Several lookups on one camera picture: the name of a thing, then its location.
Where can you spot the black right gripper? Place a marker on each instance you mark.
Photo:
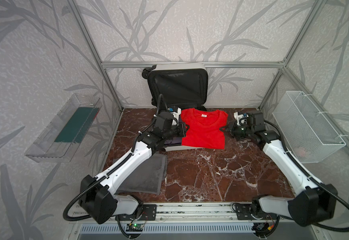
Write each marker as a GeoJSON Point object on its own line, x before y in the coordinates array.
{"type": "Point", "coordinates": [233, 128]}

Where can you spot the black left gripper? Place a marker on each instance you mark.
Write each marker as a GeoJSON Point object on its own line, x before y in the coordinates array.
{"type": "Point", "coordinates": [182, 130]}

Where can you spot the red t-shirt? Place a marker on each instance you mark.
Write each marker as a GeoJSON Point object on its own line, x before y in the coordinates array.
{"type": "Point", "coordinates": [204, 128]}

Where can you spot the white black suitcase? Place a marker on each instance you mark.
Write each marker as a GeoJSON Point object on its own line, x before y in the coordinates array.
{"type": "Point", "coordinates": [177, 85]}

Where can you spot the grey towel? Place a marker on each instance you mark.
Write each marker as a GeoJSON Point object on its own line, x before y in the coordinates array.
{"type": "Point", "coordinates": [147, 177]}

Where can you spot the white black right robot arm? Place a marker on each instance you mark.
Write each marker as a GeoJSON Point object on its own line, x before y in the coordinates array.
{"type": "Point", "coordinates": [313, 202]}

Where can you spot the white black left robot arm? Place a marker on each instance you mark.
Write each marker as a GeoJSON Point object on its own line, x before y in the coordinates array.
{"type": "Point", "coordinates": [99, 198]}

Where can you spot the pink item in basket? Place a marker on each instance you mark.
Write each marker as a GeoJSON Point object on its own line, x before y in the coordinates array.
{"type": "Point", "coordinates": [300, 152]}

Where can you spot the green board in bin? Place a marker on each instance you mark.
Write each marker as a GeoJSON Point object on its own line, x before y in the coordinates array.
{"type": "Point", "coordinates": [77, 126]}

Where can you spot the green circuit board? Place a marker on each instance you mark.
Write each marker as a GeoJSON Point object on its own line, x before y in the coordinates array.
{"type": "Point", "coordinates": [134, 227]}

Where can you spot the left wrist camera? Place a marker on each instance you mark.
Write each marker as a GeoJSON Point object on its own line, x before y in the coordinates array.
{"type": "Point", "coordinates": [175, 111]}

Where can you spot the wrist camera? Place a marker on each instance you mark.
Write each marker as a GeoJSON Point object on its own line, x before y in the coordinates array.
{"type": "Point", "coordinates": [241, 119]}
{"type": "Point", "coordinates": [175, 111]}

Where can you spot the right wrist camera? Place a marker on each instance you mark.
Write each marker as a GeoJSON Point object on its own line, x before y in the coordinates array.
{"type": "Point", "coordinates": [241, 119]}

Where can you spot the white wire mesh basket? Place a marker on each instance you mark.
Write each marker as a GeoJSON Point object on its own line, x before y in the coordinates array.
{"type": "Point", "coordinates": [304, 125]}

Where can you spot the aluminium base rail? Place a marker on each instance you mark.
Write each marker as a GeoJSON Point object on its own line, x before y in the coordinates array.
{"type": "Point", "coordinates": [201, 212]}

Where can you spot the clear plastic wall bin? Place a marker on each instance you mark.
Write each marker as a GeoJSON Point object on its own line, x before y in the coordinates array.
{"type": "Point", "coordinates": [44, 149]}

